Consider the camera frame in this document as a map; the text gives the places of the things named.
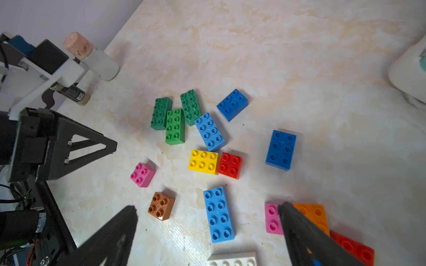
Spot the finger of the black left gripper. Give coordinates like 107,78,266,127
53,112,118,173

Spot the orange lego brick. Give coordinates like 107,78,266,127
293,203,330,236

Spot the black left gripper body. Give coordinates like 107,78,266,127
1,108,72,182

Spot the red 2x4 lego brick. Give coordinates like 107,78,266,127
330,231,375,266

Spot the white lego plate brick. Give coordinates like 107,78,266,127
206,252,258,266

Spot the pink lego brick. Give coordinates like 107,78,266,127
265,203,284,236

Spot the small dark labelled bottle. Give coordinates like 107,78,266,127
50,83,90,105

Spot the dark green brick left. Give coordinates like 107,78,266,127
151,97,173,130

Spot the light green lego brick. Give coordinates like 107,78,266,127
165,109,185,145

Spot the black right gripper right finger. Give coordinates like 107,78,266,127
277,202,363,266

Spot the cork stoppered glass bottle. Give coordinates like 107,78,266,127
63,32,119,81

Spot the yellow lego brick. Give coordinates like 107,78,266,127
188,150,219,175

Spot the dark green brick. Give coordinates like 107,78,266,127
180,89,202,126
151,97,173,130

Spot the red 2x2 lego brick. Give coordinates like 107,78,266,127
218,153,243,180

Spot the brown 2x2 lego brick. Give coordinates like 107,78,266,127
148,192,175,221

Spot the light blue brick upper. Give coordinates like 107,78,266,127
195,113,227,152

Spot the magenta 2x2 lego brick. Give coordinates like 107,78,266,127
130,162,156,188

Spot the dark green brick right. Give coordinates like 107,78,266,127
180,89,202,126

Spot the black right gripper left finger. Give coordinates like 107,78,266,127
61,206,138,266

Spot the blue 2x3 lego brick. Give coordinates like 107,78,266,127
217,89,249,122

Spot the light blue 2x4 brick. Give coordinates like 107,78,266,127
203,186,236,244

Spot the mint green toaster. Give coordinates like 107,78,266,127
388,36,426,105

